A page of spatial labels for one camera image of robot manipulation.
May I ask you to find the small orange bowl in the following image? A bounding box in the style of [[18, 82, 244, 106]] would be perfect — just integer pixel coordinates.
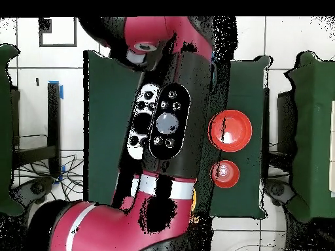
[[209, 159, 241, 189]]

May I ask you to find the large shallow orange bowl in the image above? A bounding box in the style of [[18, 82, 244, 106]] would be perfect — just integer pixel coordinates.
[[207, 109, 253, 153]]

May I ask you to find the dark green table cloth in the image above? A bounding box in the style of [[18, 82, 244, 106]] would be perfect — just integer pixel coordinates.
[[82, 50, 272, 220]]

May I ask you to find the black square floor marker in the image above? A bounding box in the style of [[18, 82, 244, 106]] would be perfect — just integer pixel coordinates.
[[39, 17, 78, 48]]

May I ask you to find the thin black floor cable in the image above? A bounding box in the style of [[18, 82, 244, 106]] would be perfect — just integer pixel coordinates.
[[98, 44, 111, 57]]

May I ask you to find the black stand base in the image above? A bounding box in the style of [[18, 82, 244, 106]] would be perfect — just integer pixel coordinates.
[[11, 176, 56, 207]]

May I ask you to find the grey stand base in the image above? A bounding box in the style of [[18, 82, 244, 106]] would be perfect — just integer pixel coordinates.
[[264, 178, 295, 207]]

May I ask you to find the blue tape strip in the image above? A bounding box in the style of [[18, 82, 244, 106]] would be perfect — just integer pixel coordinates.
[[48, 80, 64, 101]]

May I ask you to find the black table frame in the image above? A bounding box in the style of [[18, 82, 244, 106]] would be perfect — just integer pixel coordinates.
[[10, 82, 62, 178]]

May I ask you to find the large yellow bowl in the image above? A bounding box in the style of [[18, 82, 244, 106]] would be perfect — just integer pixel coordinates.
[[190, 188, 198, 213]]

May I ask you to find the neighbouring green table cloth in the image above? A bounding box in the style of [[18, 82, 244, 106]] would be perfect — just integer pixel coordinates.
[[284, 50, 335, 223], [0, 44, 26, 216]]

